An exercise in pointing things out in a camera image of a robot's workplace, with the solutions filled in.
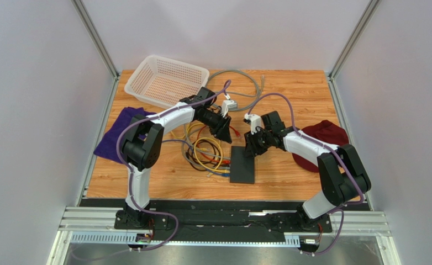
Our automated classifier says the black network switch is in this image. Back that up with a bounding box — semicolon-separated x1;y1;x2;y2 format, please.
229;146;255;184

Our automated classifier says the black ethernet cable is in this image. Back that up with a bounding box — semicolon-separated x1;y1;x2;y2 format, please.
186;139;228;172

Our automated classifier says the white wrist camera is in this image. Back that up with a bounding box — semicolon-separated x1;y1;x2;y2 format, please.
244;113;262;135
221;94;238;117

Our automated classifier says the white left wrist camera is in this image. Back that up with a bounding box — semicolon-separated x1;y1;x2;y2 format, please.
221;94;238;117

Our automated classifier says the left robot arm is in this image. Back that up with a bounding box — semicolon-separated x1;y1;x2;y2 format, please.
117;87;232;228

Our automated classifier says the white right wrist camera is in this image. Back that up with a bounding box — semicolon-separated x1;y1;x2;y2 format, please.
244;113;262;135

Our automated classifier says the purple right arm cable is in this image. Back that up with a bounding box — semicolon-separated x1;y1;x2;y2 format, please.
247;92;366;257

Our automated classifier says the aluminium frame rail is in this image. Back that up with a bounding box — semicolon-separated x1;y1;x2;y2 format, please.
59;207;391;247

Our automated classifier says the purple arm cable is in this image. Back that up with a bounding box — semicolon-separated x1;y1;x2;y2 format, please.
115;79;232;252
247;92;366;257

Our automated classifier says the red ethernet cable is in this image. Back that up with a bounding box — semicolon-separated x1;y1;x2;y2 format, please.
196;125;241;164

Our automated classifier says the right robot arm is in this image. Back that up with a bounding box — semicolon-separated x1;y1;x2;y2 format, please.
244;111;371;231

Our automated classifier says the white perforated plastic basket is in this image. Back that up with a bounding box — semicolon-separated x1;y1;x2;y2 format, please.
124;55;210;109

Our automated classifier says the dark red cloth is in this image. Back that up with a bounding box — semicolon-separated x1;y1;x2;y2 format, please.
292;119;350;173

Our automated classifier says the blue ethernet cable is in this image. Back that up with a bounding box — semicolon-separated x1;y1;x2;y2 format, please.
201;161;231;178

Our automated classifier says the long grey coiled cable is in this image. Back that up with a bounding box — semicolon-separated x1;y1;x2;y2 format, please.
182;70;266;148

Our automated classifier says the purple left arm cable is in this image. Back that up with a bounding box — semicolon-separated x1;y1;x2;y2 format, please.
115;79;232;252

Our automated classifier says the purple cloth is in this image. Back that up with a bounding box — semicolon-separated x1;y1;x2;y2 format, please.
93;107;155;163

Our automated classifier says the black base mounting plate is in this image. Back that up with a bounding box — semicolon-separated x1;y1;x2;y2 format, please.
114;209;333;233

